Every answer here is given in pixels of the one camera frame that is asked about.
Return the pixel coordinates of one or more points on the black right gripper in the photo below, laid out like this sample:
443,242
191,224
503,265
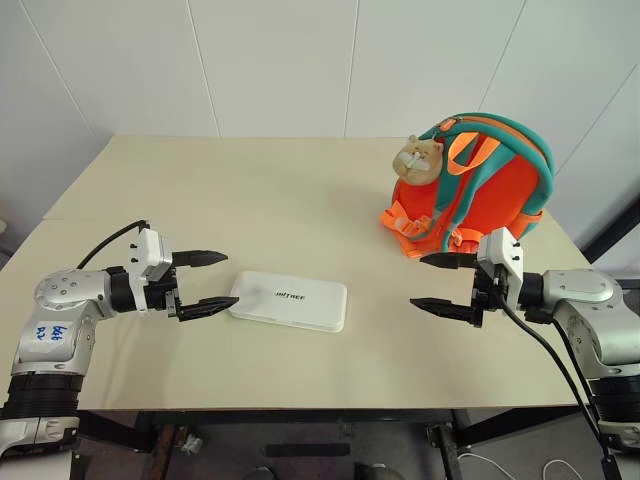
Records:
485,295

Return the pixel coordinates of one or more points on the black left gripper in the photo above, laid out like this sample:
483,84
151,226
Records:
167,297

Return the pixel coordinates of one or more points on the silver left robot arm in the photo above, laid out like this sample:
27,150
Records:
55,325

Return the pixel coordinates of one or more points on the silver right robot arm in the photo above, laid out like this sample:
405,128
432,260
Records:
590,310

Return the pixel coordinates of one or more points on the white box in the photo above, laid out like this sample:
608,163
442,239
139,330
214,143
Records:
290,301

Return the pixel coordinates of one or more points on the orange and teal backpack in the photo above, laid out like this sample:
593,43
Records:
495,190

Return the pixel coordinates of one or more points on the beige cat plush charm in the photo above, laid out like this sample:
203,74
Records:
419,159

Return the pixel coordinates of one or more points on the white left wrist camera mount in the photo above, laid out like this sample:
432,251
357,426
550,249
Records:
148,250

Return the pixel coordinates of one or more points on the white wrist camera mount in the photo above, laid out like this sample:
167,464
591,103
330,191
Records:
148,250
502,250

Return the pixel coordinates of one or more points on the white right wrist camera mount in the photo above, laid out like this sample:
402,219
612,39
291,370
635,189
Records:
502,250

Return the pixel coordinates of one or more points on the black metal table frame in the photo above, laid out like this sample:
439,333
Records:
300,417

